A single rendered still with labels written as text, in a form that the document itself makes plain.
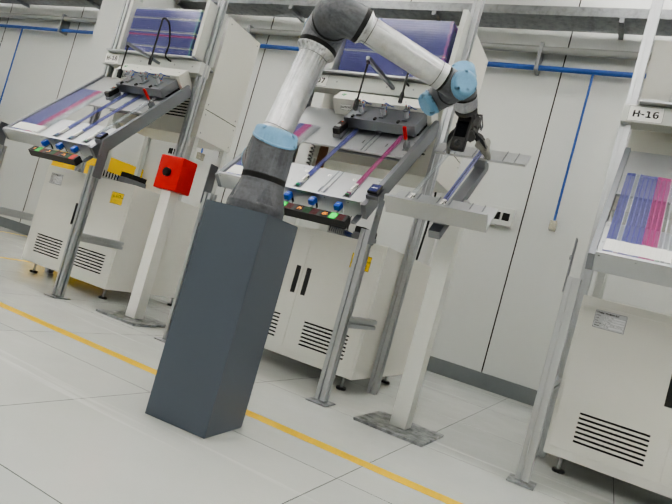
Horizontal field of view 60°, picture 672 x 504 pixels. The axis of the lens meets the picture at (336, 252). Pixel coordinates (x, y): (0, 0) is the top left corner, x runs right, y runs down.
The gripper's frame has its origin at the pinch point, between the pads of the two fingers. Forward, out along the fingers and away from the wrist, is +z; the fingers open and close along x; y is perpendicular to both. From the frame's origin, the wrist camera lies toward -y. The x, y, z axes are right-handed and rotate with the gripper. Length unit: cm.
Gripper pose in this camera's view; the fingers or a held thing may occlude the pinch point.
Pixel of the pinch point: (467, 158)
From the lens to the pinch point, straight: 205.9
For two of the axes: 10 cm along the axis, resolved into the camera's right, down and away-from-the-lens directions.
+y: 4.6, -7.4, 4.9
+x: -8.6, -2.2, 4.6
